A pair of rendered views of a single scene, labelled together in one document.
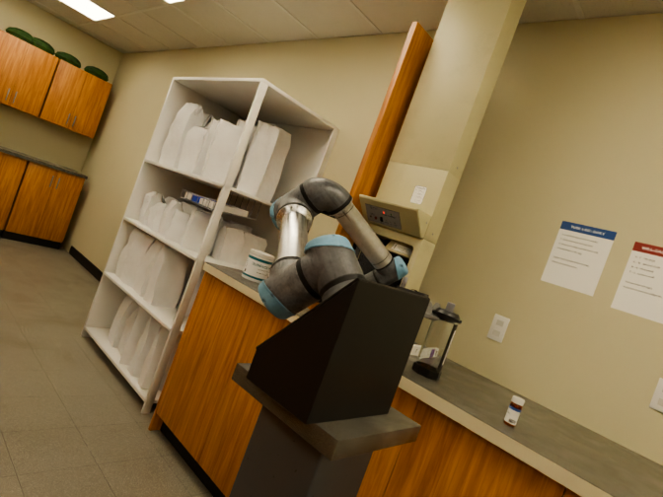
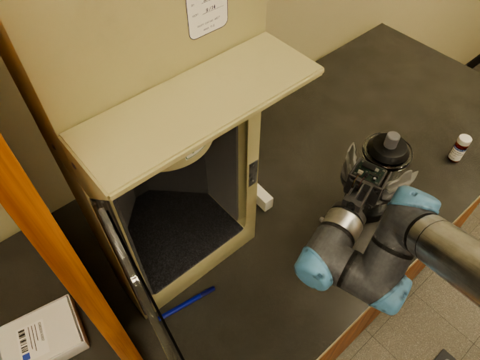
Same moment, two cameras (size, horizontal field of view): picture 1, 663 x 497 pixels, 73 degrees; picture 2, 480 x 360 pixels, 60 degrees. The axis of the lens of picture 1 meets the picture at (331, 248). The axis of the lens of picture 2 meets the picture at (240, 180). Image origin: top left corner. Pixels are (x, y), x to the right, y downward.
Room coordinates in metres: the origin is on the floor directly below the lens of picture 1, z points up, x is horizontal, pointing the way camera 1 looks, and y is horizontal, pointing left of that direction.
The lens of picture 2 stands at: (1.83, 0.19, 1.84)
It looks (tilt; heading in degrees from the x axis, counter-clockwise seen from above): 51 degrees down; 277
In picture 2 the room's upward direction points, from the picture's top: straight up
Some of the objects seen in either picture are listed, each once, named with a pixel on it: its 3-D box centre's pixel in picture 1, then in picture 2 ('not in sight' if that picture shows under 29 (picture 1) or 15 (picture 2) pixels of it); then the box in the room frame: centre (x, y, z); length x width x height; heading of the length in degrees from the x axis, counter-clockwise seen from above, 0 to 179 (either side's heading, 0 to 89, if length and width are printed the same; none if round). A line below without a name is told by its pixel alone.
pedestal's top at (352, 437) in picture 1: (328, 402); not in sight; (1.02, -0.11, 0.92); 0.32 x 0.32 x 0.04; 49
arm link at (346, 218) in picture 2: not in sight; (340, 225); (1.69, -0.27, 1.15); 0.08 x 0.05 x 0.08; 152
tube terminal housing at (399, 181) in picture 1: (402, 253); (146, 128); (2.06, -0.31, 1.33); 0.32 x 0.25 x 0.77; 48
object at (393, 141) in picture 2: (448, 312); (389, 146); (1.59, -0.47, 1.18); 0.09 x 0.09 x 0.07
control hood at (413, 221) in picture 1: (390, 215); (203, 128); (1.93, -0.19, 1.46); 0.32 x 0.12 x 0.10; 48
